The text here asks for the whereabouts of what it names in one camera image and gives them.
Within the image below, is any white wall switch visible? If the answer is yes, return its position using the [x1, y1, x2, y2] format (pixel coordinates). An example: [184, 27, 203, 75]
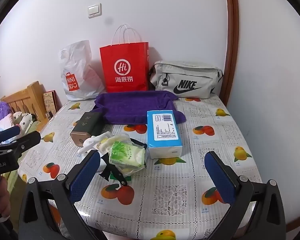
[87, 3, 102, 19]

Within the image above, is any purple towel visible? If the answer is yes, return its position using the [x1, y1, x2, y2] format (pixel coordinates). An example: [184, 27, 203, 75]
[94, 91, 187, 125]

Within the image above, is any translucent mesh drawstring pouch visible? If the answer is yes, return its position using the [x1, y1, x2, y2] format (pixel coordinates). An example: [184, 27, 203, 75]
[100, 133, 133, 155]

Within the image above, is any brown wooden door frame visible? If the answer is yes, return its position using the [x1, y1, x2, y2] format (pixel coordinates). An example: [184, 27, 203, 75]
[224, 0, 240, 105]

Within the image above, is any blue tissue pack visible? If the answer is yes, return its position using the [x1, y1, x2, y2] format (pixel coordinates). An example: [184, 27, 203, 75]
[146, 110, 183, 159]

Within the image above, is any dark green box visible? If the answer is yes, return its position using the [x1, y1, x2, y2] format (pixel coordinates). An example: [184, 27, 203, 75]
[70, 111, 104, 147]

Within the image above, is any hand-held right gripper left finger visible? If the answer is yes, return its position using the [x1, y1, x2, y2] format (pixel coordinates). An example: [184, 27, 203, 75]
[17, 150, 110, 240]

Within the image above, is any red paper bag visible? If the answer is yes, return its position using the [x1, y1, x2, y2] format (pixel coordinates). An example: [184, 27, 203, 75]
[99, 24, 150, 93]

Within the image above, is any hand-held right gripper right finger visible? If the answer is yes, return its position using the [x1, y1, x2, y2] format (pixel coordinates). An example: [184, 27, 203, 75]
[202, 151, 287, 240]

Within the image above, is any white plastic shopping bag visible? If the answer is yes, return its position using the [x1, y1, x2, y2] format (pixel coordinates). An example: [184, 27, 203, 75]
[59, 40, 107, 102]

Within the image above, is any purple plush toy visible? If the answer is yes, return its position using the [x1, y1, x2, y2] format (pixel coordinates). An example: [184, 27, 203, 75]
[0, 102, 11, 123]

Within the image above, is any patterned book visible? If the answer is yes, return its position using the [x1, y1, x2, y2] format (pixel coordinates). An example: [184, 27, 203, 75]
[42, 91, 58, 119]

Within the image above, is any wooden headboard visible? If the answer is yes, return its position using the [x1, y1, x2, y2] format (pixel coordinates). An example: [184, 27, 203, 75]
[0, 81, 47, 124]

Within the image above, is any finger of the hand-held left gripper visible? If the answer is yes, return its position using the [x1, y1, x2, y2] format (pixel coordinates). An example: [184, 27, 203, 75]
[0, 125, 21, 144]
[1, 130, 41, 153]

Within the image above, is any green tissue pack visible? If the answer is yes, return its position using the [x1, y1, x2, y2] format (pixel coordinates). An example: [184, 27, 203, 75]
[109, 141, 146, 169]

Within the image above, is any grey waist bag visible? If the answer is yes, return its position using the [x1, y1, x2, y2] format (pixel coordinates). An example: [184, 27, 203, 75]
[148, 60, 224, 99]

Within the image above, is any person's left hand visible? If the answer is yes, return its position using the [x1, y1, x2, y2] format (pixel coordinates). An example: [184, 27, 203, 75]
[0, 176, 12, 218]

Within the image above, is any black strap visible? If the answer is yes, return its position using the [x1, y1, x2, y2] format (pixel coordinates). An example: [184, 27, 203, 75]
[99, 152, 128, 186]

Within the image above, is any white sock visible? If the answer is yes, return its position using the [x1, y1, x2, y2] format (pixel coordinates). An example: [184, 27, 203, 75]
[77, 131, 113, 155]

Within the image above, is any fruit print tablecloth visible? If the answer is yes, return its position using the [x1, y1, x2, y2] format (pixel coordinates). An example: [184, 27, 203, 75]
[16, 96, 263, 240]

